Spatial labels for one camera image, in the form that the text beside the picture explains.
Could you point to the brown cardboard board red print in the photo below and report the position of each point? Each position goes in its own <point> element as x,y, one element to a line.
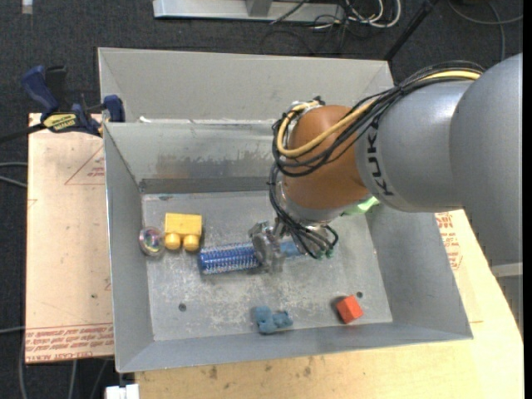
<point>66,231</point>

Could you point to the clear glass round thing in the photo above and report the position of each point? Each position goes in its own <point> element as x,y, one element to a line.
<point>151,241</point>

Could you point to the yellow toy building block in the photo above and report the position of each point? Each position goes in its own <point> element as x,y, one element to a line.
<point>183,224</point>

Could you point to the blue-grey toy block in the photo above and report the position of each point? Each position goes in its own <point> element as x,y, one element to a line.
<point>268,320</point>

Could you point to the blue ribbed cylinder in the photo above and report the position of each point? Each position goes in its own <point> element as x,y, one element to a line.
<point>226,258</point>

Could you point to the grey metal bin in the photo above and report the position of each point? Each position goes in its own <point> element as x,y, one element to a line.
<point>249,293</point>

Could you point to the red-orange small block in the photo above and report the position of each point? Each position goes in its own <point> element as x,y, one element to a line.
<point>348,309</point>

